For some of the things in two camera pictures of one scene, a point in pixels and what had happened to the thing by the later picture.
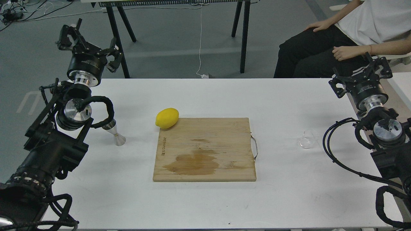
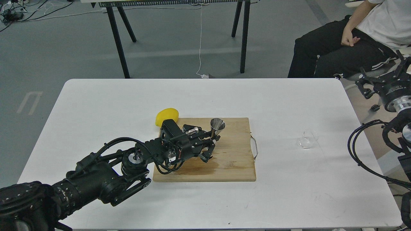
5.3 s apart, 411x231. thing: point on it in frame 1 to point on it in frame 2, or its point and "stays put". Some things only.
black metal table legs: [245, 4] stays put
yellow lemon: [167, 117] stays put
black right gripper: [365, 88] to [396, 95]
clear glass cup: [309, 139] stays put
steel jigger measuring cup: [111, 127] to [218, 124]
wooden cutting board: [205, 149] stays put
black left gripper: [87, 62] to [179, 144]
